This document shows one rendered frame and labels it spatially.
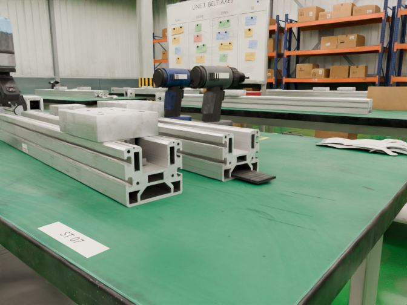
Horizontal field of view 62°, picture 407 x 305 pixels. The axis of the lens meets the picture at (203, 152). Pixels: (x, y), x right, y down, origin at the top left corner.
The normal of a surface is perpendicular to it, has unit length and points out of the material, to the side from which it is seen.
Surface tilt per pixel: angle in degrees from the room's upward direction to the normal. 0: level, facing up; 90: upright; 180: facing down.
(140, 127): 90
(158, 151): 90
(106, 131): 90
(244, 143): 90
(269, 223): 0
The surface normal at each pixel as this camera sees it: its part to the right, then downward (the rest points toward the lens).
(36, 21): 0.76, 0.13
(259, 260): 0.00, -0.98
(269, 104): -0.62, 0.16
